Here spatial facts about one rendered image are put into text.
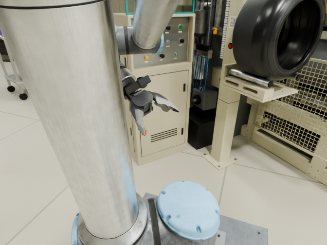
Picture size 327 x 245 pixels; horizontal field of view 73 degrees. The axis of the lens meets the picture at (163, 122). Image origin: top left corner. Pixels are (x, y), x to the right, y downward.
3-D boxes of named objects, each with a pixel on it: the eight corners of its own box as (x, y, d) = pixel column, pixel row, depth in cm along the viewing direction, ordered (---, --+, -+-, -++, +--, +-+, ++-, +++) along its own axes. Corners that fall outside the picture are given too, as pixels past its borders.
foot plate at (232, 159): (200, 154, 220) (200, 152, 219) (220, 147, 232) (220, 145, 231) (218, 170, 200) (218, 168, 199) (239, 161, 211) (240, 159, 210)
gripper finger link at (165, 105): (177, 112, 81) (154, 105, 81) (181, 103, 76) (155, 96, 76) (176, 118, 79) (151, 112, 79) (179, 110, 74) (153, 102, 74)
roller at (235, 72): (227, 74, 161) (228, 68, 159) (231, 73, 163) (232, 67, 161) (267, 88, 134) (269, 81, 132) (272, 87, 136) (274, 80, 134)
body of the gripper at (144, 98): (154, 111, 82) (135, 90, 85) (157, 97, 74) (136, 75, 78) (138, 122, 78) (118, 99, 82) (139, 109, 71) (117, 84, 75)
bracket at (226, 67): (220, 78, 163) (222, 64, 158) (257, 70, 180) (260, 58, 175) (224, 78, 160) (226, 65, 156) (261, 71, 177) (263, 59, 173)
